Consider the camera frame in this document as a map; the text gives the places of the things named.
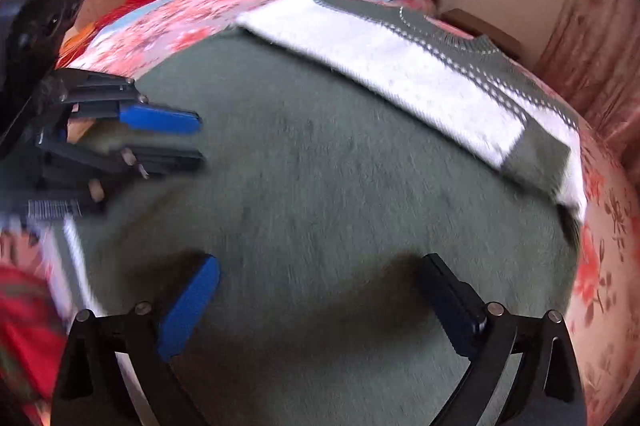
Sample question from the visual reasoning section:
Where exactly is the pink floral curtain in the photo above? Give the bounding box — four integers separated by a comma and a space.
532, 0, 640, 167

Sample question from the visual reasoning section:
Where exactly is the green and white knit sweater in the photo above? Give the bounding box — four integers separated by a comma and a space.
65, 0, 588, 426

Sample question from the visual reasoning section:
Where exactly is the red patterned cloth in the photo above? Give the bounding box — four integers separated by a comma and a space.
0, 266, 68, 412

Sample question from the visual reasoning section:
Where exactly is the floral bed sheet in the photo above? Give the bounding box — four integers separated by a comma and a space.
55, 0, 640, 422

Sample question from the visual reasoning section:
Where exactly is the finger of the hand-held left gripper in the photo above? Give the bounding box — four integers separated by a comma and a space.
40, 137, 207, 183
49, 70, 203, 137

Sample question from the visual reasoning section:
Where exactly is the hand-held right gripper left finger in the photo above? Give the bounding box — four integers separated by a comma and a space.
50, 253, 221, 426

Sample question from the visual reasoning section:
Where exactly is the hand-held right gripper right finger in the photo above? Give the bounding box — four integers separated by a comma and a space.
417, 253, 588, 426

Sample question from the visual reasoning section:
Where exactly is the wooden nightstand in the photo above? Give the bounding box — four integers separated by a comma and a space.
440, 8, 523, 59

